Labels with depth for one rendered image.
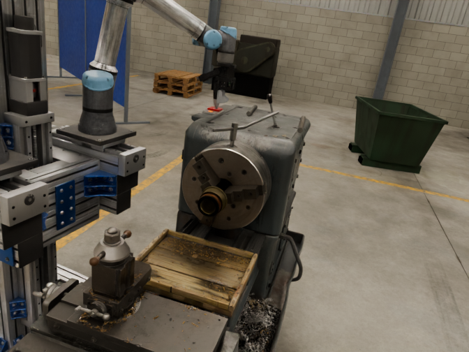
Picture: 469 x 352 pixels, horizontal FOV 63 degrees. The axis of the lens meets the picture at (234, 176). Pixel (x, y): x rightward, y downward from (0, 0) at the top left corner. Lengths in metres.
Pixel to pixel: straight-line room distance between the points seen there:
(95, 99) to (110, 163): 0.26
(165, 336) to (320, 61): 10.53
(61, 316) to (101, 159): 0.76
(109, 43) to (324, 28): 9.71
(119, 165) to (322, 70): 9.90
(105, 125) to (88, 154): 0.14
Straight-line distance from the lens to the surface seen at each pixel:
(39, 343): 1.05
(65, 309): 1.03
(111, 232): 0.89
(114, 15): 1.71
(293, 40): 11.24
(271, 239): 1.58
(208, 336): 0.95
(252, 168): 1.32
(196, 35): 1.61
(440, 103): 11.52
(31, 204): 1.27
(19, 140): 1.52
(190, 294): 1.16
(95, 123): 1.61
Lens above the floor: 1.63
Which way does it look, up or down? 21 degrees down
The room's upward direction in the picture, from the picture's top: 8 degrees clockwise
